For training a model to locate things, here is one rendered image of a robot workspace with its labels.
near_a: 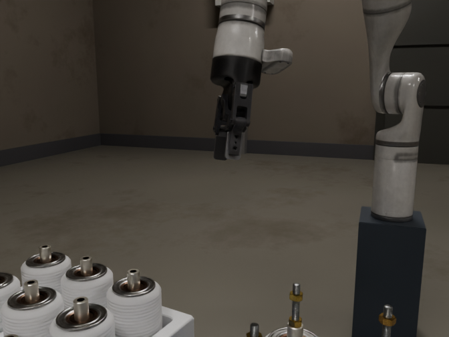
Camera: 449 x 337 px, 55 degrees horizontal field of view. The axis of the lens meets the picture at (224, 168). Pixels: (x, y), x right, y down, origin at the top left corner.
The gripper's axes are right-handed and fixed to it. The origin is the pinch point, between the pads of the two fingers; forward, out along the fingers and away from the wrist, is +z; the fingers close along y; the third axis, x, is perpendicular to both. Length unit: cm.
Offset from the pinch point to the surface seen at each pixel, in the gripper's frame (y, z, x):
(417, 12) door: -224, -133, 176
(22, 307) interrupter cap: -10.2, 27.7, -28.0
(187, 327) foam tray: -14.9, 31.4, -0.4
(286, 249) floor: -90, 28, 45
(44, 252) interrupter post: -28.5, 22.7, -29.0
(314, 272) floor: -69, 31, 48
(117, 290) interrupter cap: -13.3, 25.0, -13.5
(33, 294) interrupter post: -12.3, 26.2, -27.0
